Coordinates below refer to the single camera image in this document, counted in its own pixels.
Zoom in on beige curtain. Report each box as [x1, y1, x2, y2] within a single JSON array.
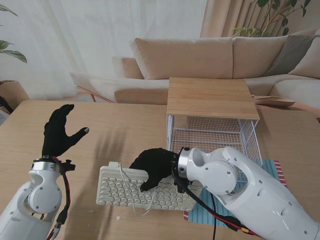
[[199, 0, 320, 39]]

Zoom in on black tripod stand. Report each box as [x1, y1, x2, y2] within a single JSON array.
[[0, 96, 14, 116]]

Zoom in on white cable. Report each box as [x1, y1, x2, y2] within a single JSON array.
[[118, 162, 157, 217]]

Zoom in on blue striped mouse pad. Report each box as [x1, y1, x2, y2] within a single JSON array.
[[182, 159, 289, 229]]

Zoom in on cream keyboard with round keys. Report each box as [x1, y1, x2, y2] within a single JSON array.
[[95, 161, 204, 212]]

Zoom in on tall green leafy plant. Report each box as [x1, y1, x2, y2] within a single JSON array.
[[231, 0, 311, 39]]

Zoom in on wire organizer with wooden top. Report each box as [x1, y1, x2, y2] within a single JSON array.
[[165, 76, 260, 156]]

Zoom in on white wire drawer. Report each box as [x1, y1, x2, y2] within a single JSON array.
[[165, 125, 264, 184]]

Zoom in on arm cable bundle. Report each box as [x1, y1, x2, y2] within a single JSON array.
[[45, 156, 77, 240], [170, 164, 259, 240]]

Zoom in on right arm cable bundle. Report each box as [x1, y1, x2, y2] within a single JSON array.
[[170, 164, 259, 240]]

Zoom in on green plant in beige pot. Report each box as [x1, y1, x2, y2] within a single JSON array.
[[0, 4, 28, 65]]

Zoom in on beige sofa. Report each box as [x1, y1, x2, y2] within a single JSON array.
[[69, 27, 320, 111]]

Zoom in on beige plant pot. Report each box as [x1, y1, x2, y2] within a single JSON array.
[[0, 79, 31, 116]]

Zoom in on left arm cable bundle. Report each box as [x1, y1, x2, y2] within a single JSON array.
[[45, 156, 77, 240]]

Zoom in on white sheer curtain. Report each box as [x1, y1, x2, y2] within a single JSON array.
[[0, 0, 209, 101]]

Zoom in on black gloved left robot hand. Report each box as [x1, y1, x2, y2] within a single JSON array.
[[41, 103, 91, 159]]

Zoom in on gray cushion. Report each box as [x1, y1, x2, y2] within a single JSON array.
[[264, 34, 318, 77]]

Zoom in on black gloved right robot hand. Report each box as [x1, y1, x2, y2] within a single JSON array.
[[128, 147, 180, 193]]

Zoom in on wooden dish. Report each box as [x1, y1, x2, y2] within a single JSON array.
[[253, 95, 297, 108]]

